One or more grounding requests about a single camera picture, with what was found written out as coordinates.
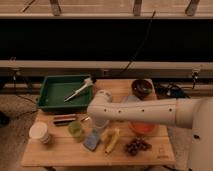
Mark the blue sponge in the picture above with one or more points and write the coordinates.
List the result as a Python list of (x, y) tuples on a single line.
[(92, 140)]

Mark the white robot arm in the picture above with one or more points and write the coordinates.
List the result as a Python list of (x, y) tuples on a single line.
[(194, 114)]

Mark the grey folded cloth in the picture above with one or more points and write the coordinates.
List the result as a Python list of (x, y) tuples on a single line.
[(130, 98)]

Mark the dark bowl with greens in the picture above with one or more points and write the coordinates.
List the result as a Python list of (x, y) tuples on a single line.
[(141, 88)]

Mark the yellow banana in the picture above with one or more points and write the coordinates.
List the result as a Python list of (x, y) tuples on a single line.
[(110, 138)]

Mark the green plastic tray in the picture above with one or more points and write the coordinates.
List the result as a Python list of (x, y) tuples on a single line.
[(55, 89)]

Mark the green plastic cup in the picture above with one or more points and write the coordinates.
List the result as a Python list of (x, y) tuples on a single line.
[(75, 129)]

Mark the orange bowl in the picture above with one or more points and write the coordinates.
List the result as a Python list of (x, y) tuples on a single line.
[(141, 128)]

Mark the red marker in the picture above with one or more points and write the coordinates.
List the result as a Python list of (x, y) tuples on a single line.
[(65, 116)]

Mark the dark grape bunch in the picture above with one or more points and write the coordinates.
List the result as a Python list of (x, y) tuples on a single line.
[(135, 145)]

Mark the white lidded container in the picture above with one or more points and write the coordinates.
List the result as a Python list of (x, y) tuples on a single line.
[(39, 131)]

